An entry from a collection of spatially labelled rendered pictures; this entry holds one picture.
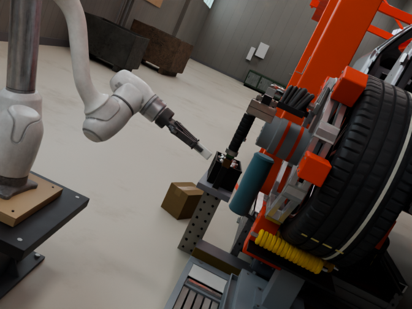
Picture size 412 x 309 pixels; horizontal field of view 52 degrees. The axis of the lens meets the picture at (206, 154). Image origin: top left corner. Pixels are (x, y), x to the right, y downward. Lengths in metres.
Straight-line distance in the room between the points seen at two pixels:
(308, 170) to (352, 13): 0.95
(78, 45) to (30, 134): 0.33
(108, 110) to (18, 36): 0.41
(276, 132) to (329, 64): 0.57
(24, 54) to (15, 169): 0.41
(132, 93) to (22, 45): 0.41
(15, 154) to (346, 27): 1.42
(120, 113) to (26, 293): 0.73
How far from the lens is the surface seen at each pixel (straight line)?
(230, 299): 1.87
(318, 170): 1.25
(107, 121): 1.45
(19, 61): 1.66
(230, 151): 1.42
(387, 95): 1.45
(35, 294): 1.72
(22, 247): 1.39
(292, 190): 1.36
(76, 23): 1.48
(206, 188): 2.02
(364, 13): 2.03
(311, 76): 1.99
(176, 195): 2.67
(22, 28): 1.64
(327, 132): 1.33
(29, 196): 1.59
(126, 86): 1.52
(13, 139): 1.50
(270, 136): 1.53
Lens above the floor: 1.05
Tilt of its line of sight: 14 degrees down
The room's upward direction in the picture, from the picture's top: 25 degrees clockwise
